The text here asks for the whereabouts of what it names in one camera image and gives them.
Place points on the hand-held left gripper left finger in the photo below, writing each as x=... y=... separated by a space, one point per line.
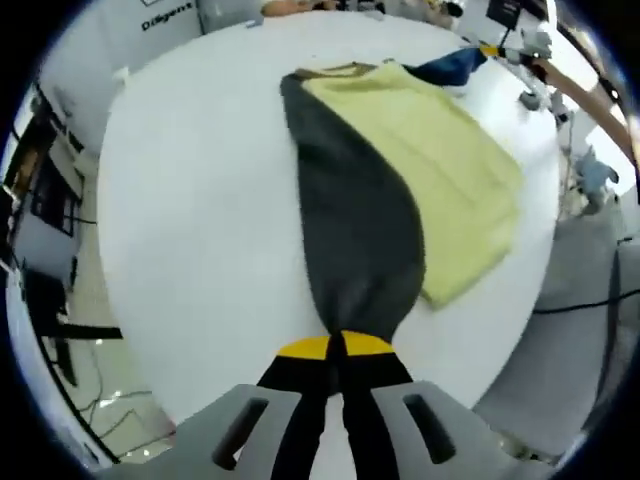
x=295 y=400

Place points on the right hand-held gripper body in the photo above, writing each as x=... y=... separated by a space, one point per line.
x=537 y=40

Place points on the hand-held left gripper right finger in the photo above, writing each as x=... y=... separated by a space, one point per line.
x=375 y=400

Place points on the yellow grey blue garment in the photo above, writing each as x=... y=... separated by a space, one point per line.
x=350 y=200

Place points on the black display panel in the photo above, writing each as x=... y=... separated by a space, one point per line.
x=505 y=12

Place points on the small grey device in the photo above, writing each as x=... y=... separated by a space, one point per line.
x=531 y=100

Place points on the small white device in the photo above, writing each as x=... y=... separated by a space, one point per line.
x=560 y=107

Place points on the blue grey plush toy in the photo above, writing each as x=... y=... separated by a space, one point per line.
x=595 y=175

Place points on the small grey object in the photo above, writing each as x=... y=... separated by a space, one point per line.
x=253 y=23

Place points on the black equipment rack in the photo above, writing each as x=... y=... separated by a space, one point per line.
x=50 y=200

